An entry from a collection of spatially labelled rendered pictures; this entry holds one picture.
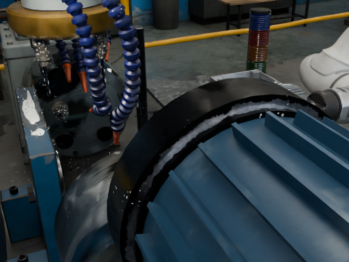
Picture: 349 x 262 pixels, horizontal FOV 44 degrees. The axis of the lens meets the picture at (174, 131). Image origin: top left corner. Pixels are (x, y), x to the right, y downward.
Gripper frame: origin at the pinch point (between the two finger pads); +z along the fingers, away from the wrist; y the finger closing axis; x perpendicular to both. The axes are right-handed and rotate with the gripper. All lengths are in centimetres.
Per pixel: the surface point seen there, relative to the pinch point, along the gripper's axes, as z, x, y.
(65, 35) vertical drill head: 43.7, -17.5, 8.7
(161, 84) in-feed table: -2, 15, -60
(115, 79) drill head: 26.8, -0.2, -21.1
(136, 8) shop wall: -139, 63, -510
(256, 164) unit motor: 42, -22, 58
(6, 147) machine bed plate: 51, 34, -57
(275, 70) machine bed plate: -67, 18, -83
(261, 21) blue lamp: -15.5, -14.5, -27.3
